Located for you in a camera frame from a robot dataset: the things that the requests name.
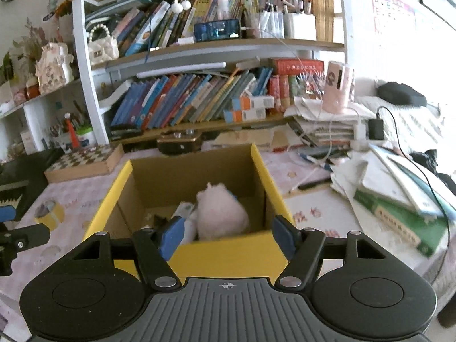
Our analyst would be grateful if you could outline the dark brown small radio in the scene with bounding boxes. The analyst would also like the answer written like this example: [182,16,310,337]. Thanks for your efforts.
[157,129,203,155]

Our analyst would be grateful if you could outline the wooden chess board box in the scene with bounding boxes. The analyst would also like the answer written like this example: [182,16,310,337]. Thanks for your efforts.
[44,145,124,184]

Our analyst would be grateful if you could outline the white quilted handbag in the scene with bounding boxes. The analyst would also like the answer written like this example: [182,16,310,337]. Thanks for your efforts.
[88,23,120,66]

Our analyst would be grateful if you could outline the black Yamaha keyboard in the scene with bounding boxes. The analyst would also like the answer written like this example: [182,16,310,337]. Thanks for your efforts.
[1,149,64,221]

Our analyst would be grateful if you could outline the white spray bottle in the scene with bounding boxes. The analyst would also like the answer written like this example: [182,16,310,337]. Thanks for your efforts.
[173,202,197,245]

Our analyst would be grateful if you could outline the yellow tape roll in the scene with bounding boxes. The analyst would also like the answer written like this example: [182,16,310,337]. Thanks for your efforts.
[34,199,65,232]

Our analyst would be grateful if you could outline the white bookshelf unit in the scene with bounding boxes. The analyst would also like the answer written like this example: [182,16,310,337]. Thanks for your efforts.
[0,0,349,147]

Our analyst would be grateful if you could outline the pink checkered tablecloth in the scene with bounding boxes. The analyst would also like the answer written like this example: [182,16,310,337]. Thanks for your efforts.
[0,145,439,304]

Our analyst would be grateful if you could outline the yellow cardboard box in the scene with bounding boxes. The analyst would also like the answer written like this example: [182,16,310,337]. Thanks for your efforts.
[86,145,291,280]

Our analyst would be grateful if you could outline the pink phone stand box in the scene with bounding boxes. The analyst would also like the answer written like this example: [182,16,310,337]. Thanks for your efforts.
[322,61,354,114]

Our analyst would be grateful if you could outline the pink plush pig toy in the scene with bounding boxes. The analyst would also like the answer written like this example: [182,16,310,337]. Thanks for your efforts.
[196,182,250,241]

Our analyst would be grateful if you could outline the green book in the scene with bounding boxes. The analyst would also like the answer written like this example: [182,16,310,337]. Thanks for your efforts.
[354,189,448,258]

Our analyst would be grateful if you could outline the row of leaning books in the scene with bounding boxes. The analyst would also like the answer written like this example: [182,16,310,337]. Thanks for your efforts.
[109,66,276,132]

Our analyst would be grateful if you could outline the green lid white jar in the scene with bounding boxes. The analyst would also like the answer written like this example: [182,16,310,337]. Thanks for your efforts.
[76,126,97,148]

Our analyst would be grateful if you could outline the black power adapter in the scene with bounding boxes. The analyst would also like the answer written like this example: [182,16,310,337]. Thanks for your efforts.
[368,118,384,141]

